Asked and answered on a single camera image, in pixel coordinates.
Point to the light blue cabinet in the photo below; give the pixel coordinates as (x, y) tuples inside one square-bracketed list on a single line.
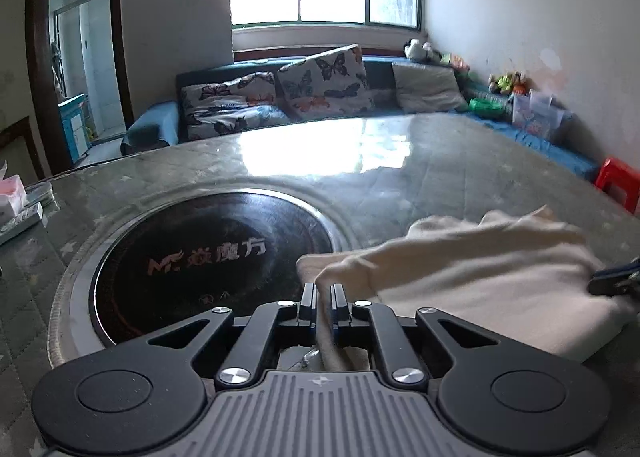
[(74, 127)]

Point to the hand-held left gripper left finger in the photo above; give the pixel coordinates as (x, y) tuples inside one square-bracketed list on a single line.
[(306, 312)]

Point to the colourful plush toy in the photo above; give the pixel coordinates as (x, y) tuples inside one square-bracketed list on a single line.
[(507, 83)]

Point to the dark wooden door frame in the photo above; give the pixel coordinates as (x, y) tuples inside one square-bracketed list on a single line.
[(37, 62)]

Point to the round black induction cooktop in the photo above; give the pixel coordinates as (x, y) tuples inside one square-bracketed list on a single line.
[(200, 257)]

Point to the clear plastic storage box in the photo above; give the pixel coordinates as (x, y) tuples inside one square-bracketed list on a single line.
[(537, 114)]

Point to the pink tissue pack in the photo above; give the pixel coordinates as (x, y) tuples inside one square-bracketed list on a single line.
[(11, 189)]

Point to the butterfly print pillow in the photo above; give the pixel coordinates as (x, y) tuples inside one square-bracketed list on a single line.
[(230, 89), (235, 122), (325, 82)]

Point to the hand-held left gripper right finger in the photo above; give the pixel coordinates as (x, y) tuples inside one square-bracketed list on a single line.
[(340, 312)]

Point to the red plastic stool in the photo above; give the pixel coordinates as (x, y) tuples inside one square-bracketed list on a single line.
[(620, 182)]

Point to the white remote control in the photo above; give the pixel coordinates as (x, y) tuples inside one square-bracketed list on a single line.
[(22, 222)]

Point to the grey pillow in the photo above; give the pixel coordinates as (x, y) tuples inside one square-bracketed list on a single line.
[(427, 86)]

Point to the blue sofa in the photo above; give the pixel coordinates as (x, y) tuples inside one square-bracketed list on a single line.
[(155, 124)]

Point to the white plush toy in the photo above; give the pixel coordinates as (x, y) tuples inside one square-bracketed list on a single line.
[(417, 49)]

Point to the green plastic bowl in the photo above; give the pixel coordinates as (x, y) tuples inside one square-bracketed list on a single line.
[(486, 108)]

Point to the cream knit garment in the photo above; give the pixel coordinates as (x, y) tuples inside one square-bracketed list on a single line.
[(475, 277)]

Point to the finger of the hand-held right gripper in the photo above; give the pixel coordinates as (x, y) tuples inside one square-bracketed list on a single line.
[(612, 281)]

